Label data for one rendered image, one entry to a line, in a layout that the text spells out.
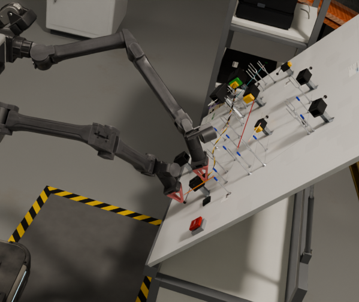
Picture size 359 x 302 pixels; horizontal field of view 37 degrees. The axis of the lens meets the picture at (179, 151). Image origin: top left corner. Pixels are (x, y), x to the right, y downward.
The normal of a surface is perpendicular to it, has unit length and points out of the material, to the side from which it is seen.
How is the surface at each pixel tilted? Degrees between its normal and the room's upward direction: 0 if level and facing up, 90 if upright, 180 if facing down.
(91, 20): 90
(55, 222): 0
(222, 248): 0
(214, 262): 0
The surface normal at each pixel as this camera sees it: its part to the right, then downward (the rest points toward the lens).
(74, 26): -0.13, 0.58
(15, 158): 0.18, -0.78
